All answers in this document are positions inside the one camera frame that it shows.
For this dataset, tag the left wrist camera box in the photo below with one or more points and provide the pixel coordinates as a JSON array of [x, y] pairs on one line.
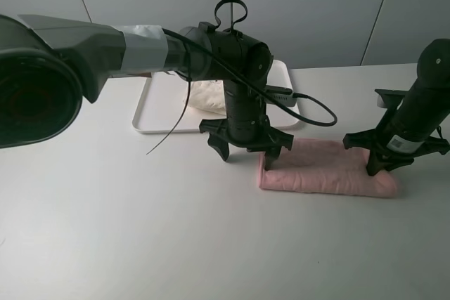
[[282, 95]]

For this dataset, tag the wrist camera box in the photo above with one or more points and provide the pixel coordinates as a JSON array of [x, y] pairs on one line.
[[282, 95], [389, 99]]

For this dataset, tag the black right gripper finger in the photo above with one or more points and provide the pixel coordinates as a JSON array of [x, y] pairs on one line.
[[375, 163]]

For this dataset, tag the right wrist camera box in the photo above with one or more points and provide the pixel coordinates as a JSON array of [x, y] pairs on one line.
[[389, 99]]

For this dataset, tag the cream white towel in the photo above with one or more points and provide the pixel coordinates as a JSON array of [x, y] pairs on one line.
[[207, 96]]

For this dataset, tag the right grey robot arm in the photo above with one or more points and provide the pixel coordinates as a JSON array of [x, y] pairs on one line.
[[433, 67]]

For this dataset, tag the pink towel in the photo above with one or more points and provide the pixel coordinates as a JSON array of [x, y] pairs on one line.
[[326, 167]]

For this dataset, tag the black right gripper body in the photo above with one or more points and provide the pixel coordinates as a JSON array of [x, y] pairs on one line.
[[411, 130]]

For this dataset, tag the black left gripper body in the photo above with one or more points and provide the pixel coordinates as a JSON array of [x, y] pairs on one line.
[[246, 124]]

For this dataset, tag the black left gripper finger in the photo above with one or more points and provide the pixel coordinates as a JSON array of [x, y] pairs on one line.
[[220, 146], [270, 156]]

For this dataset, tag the white rectangular plastic tray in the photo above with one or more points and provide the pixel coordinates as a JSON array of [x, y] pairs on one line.
[[161, 104]]

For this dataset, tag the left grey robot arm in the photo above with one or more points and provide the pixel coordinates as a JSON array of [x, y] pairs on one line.
[[49, 66]]

